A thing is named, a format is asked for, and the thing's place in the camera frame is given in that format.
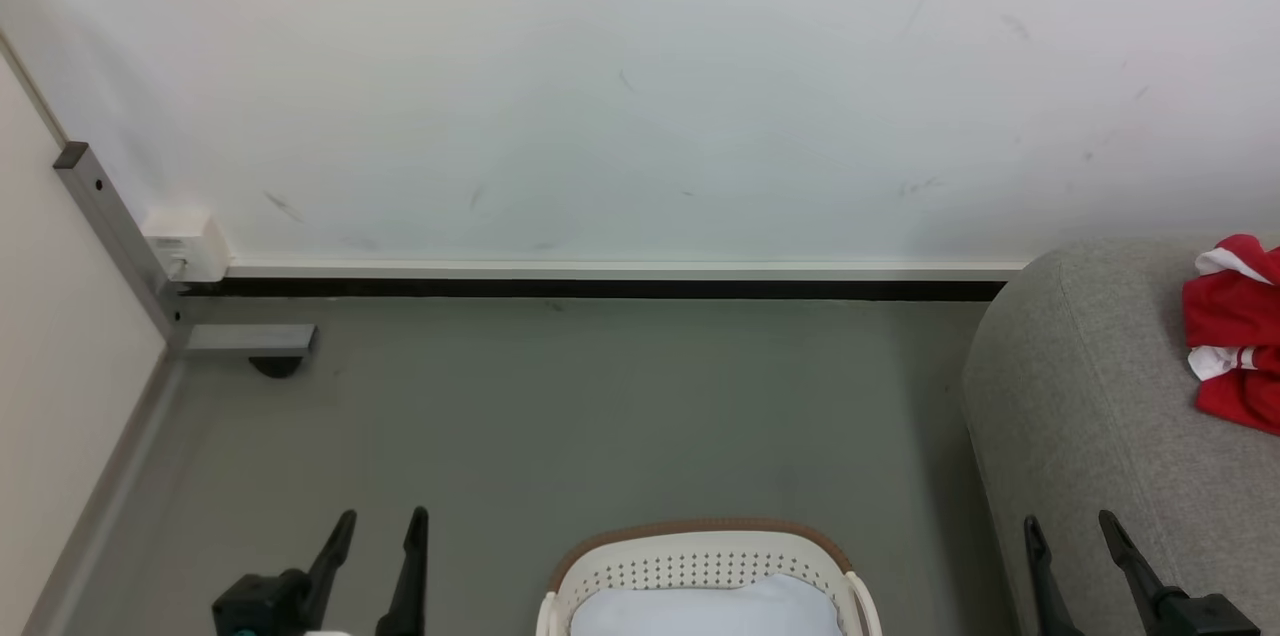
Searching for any white laundry basket brown rim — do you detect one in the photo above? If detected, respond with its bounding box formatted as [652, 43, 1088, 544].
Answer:
[536, 518, 883, 636]

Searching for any grey metal frame post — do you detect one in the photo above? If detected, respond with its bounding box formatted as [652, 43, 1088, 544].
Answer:
[53, 143, 318, 357]

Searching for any grey skirting board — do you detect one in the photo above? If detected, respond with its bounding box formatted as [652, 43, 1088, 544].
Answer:
[20, 356, 188, 636]

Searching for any grey fabric sofa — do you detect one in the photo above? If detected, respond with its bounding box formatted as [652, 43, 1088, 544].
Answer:
[962, 236, 1280, 636]

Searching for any white wall socket box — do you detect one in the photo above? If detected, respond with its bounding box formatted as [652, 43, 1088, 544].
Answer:
[143, 208, 231, 284]

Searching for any pale white cloth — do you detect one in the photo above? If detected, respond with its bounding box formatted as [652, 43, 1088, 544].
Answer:
[570, 573, 843, 636]

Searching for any red and white garment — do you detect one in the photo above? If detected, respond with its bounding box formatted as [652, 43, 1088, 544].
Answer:
[1183, 234, 1280, 437]

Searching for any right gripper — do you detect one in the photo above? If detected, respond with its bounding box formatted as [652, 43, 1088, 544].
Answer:
[1023, 510, 1264, 636]

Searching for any white baseboard trim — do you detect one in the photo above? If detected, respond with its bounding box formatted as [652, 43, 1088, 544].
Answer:
[225, 261, 1029, 282]

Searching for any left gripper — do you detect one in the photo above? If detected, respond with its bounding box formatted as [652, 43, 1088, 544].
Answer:
[212, 507, 430, 636]

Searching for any black baseboard strip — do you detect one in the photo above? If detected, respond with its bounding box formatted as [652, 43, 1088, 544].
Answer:
[178, 277, 1008, 303]

